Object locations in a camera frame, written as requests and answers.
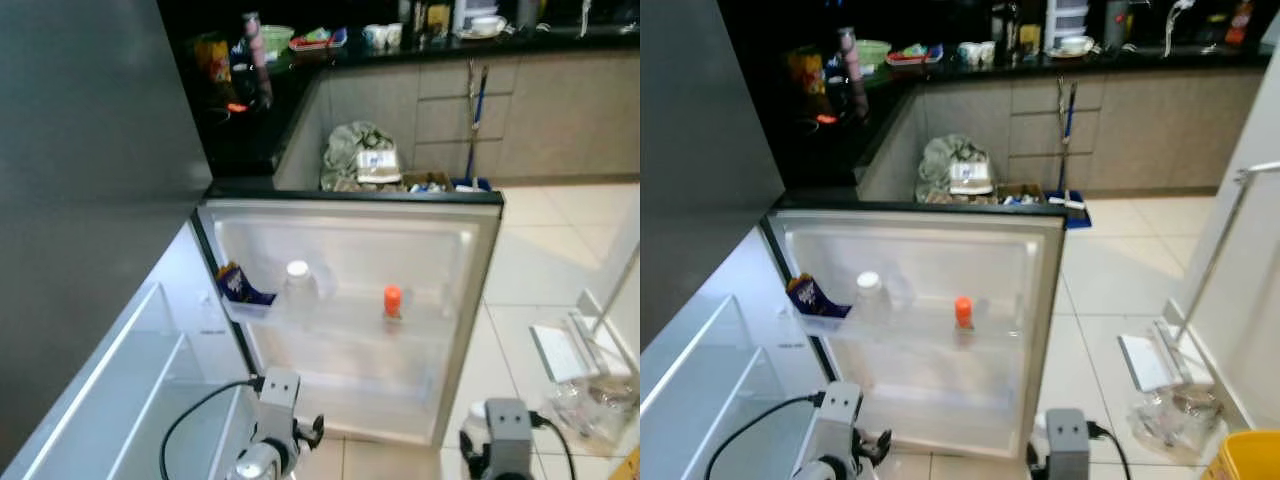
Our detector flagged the pink black tumbler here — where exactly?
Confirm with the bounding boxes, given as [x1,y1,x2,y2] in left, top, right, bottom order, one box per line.
[838,27,868,117]
[243,12,274,107]

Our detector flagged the silver kitchen faucet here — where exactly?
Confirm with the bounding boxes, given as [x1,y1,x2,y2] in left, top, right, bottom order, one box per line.
[1165,0,1197,57]

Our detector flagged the grey fridge main door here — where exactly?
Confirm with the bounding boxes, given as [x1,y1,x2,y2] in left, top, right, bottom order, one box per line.
[192,180,507,449]
[762,195,1069,462]

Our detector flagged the open cardboard box with bags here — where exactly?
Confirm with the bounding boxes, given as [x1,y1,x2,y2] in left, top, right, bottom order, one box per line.
[995,183,1047,207]
[400,172,457,194]

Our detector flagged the grey fridge freezer door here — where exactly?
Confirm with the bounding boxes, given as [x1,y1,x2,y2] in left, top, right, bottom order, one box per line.
[640,0,787,353]
[0,0,217,467]

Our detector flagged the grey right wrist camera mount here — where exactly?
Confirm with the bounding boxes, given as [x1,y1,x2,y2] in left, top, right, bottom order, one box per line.
[485,398,537,480]
[1045,408,1092,480]

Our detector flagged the blue snack packet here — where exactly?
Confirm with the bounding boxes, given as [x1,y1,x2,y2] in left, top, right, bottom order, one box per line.
[215,262,277,307]
[787,275,852,320]

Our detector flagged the beige cabinets black countertop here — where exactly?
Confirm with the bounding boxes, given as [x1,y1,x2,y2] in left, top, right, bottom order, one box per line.
[160,25,641,197]
[790,40,1280,209]

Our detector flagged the red blue tray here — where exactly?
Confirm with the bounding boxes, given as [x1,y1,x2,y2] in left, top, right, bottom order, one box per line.
[885,43,947,68]
[290,28,349,54]

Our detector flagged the clear plastic bag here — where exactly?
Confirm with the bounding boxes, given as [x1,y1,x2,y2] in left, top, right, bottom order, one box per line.
[1130,385,1230,462]
[545,375,641,447]

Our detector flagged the grey crumpled bag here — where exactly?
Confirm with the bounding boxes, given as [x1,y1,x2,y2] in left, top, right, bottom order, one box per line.
[918,135,997,205]
[320,122,402,192]

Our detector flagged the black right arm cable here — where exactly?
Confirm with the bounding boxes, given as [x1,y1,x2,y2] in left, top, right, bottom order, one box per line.
[1085,420,1134,480]
[530,412,577,480]

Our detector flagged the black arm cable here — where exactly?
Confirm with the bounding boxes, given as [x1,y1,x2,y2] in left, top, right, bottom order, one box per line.
[705,392,827,480]
[1085,420,1134,480]
[160,377,264,480]
[530,412,577,480]

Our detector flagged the blue broom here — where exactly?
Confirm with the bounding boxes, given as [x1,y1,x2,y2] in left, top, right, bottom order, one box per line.
[1043,78,1094,230]
[453,62,492,194]

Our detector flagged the white label package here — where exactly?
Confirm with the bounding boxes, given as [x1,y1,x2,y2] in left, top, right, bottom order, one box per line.
[950,163,997,197]
[357,150,405,185]

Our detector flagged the yellow snack packet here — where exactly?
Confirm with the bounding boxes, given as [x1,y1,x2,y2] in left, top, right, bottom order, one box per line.
[788,47,829,97]
[195,35,234,87]

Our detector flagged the white metal rack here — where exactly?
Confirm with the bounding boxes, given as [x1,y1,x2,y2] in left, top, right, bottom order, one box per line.
[1118,160,1280,394]
[530,245,641,387]

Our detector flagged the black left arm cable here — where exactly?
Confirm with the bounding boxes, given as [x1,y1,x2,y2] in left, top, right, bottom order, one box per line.
[705,392,827,480]
[160,377,264,480]

